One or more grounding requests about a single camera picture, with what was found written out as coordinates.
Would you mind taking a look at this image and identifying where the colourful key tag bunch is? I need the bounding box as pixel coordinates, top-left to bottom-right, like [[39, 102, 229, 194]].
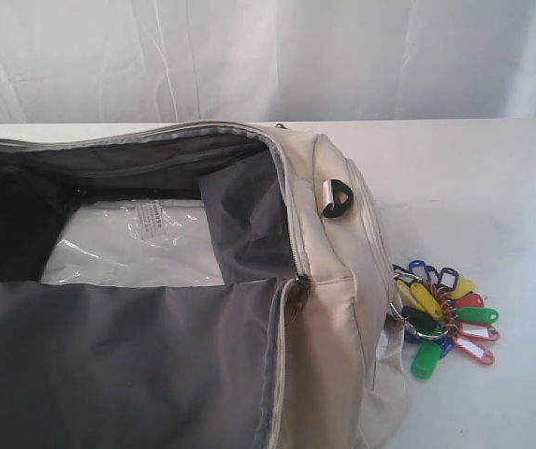
[[387, 259, 500, 380]]

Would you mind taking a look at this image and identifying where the cream duffel bag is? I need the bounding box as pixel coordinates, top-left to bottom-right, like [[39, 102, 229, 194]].
[[0, 122, 409, 448]]

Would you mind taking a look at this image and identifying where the clear plastic packet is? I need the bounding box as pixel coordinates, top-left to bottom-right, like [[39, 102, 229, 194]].
[[41, 199, 224, 287]]

